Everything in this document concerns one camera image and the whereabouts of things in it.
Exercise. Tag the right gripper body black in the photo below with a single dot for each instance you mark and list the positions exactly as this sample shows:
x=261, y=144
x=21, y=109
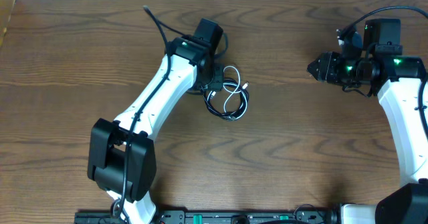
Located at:
x=327, y=67

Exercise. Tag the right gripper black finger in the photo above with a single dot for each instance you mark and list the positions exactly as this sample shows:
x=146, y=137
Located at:
x=313, y=66
x=315, y=73

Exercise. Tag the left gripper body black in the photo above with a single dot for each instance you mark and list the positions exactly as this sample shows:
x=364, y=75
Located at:
x=217, y=77

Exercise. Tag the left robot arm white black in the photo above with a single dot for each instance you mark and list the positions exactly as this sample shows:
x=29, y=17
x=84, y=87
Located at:
x=121, y=157

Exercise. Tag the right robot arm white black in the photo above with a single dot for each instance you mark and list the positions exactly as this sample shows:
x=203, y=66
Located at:
x=376, y=59

